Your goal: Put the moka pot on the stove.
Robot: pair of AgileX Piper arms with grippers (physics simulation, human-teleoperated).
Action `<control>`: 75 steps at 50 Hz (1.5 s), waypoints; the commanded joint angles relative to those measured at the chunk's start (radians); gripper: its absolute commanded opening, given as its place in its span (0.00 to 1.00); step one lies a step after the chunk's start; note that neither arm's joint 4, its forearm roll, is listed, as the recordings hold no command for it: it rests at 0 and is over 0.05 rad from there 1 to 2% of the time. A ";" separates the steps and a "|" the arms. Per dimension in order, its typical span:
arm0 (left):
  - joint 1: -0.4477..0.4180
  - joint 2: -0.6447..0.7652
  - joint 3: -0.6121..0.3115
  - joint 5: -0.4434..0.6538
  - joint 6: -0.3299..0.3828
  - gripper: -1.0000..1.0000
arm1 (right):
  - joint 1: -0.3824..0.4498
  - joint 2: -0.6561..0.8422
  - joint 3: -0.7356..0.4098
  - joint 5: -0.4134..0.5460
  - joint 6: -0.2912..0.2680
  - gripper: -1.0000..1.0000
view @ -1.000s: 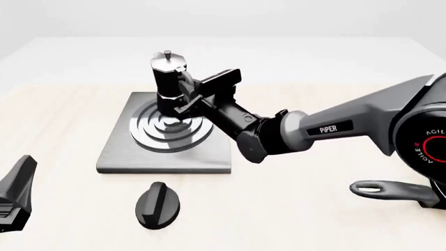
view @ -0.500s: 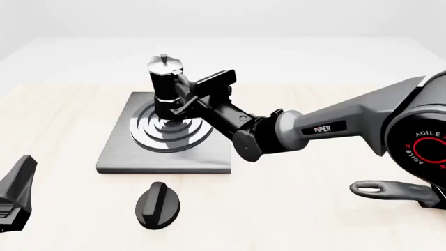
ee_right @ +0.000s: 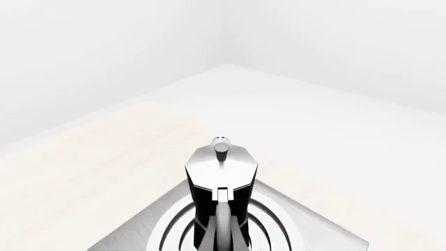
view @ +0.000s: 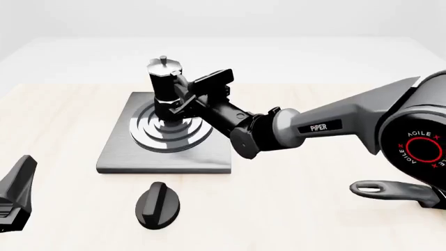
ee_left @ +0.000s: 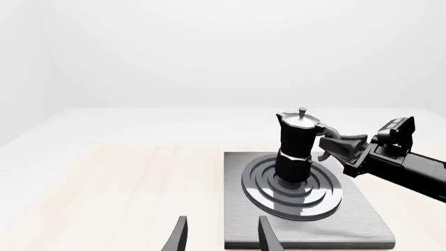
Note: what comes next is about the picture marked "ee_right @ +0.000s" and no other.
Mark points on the flat stove plate with rings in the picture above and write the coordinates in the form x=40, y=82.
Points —
x=139, y=230

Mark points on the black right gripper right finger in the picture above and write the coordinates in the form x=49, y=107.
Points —
x=239, y=240

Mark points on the silver moka pot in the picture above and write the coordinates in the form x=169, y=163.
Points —
x=219, y=167

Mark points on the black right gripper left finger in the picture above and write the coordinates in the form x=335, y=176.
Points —
x=208, y=239

